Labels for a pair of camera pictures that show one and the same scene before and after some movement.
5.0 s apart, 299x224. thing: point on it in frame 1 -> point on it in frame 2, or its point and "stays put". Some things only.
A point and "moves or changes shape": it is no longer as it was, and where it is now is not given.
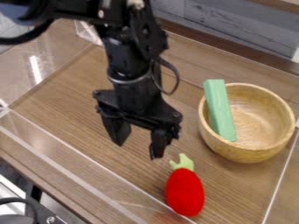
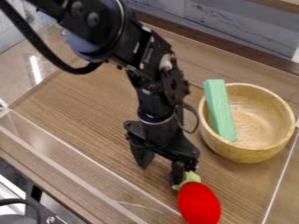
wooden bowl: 263,120 stays put
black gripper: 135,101 -> 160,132
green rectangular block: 217,97 stays put
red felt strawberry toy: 184,192 moves or changes shape
